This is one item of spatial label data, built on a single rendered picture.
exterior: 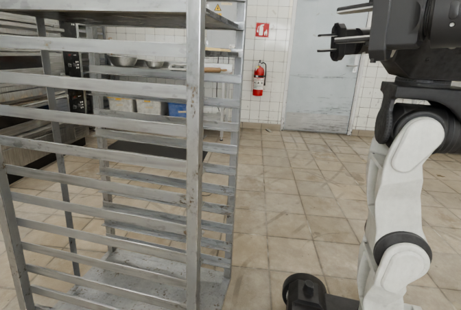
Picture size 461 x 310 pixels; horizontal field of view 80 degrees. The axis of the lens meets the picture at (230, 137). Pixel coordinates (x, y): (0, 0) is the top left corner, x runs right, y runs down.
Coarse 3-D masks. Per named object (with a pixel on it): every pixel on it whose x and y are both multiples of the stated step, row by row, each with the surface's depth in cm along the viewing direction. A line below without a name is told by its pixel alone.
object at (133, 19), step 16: (48, 16) 83; (64, 16) 80; (80, 16) 78; (96, 16) 76; (112, 16) 74; (128, 16) 72; (144, 16) 70; (160, 16) 69; (176, 16) 67; (208, 16) 64
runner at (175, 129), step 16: (0, 112) 76; (16, 112) 74; (32, 112) 73; (48, 112) 72; (64, 112) 70; (112, 128) 68; (128, 128) 67; (144, 128) 66; (160, 128) 65; (176, 128) 64
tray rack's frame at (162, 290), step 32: (96, 32) 110; (96, 64) 112; (96, 96) 116; (0, 160) 79; (0, 192) 80; (64, 192) 106; (0, 224) 84; (128, 256) 137; (128, 288) 118; (160, 288) 119; (224, 288) 121
